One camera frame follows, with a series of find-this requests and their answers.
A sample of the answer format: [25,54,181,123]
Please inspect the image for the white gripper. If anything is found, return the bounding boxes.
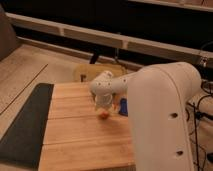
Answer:
[95,94,116,114]

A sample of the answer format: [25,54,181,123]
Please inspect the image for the orange red pepper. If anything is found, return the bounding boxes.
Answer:
[98,111,110,119]

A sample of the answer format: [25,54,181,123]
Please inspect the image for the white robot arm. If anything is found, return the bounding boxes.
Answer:
[89,62,201,171]

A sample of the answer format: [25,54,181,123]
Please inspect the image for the wooden chair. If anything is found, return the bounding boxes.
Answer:
[73,64,127,82]

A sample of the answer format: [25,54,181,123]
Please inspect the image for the black floor mat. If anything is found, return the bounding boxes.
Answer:
[0,83,54,169]

